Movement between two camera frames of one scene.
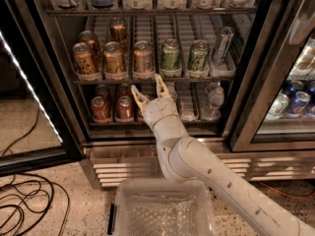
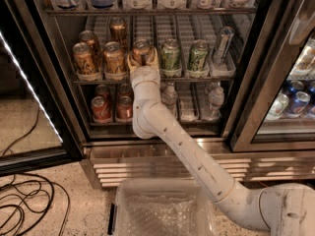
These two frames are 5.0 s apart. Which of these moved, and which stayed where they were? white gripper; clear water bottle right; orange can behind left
Moved: white gripper
Stayed: orange can behind left; clear water bottle right
